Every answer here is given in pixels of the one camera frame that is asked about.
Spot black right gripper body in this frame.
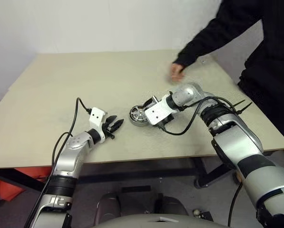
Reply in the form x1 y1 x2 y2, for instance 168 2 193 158
145 95 175 129

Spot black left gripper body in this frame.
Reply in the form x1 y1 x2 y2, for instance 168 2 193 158
103 118 116 141

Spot round motor housing copper windings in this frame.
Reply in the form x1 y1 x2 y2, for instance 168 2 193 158
128 104 150 128

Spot silver spoked rotor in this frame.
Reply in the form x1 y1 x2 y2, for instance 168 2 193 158
130 106 147 123

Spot person's bare hand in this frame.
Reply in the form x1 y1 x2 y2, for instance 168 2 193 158
170 63 186 82

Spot dark rounded shape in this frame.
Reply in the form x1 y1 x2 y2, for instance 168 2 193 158
156 195 189 217
95 192 121 224

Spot silver robot torso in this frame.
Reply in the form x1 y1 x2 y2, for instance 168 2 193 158
89 213 228 228

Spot orange object under table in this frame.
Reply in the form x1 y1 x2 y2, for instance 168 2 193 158
0 166 52 202

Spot person in black clothes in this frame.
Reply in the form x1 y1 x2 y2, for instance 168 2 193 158
215 0 284 144

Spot small black box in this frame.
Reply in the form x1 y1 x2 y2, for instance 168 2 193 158
200 210 214 221

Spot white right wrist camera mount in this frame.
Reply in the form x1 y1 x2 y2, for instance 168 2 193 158
144 94 178 125

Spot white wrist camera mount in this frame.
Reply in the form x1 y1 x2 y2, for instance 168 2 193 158
88 107 109 143
144 94 178 125

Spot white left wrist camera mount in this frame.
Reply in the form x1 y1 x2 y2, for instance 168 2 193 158
88 107 109 143

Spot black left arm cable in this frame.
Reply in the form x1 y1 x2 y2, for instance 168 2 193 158
25 97 93 228

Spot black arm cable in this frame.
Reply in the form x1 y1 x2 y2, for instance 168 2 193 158
157 96 240 136
25 97 93 228

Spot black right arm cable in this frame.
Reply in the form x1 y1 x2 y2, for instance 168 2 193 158
157 96 240 136

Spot black table frame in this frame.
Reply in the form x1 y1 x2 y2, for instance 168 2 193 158
0 148 284 190

